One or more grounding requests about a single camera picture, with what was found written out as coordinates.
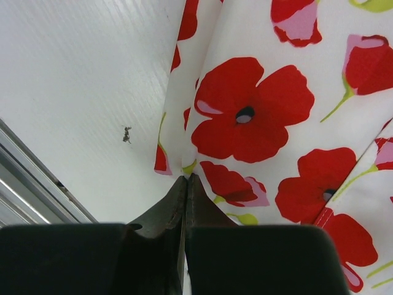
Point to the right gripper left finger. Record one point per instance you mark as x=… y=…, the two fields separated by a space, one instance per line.
x=145 y=256

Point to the aluminium mounting rail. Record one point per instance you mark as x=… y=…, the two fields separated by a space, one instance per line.
x=30 y=193

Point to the red poppy floral skirt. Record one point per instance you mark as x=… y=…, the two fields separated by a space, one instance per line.
x=284 y=110

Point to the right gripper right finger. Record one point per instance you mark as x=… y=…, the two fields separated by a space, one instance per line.
x=225 y=258

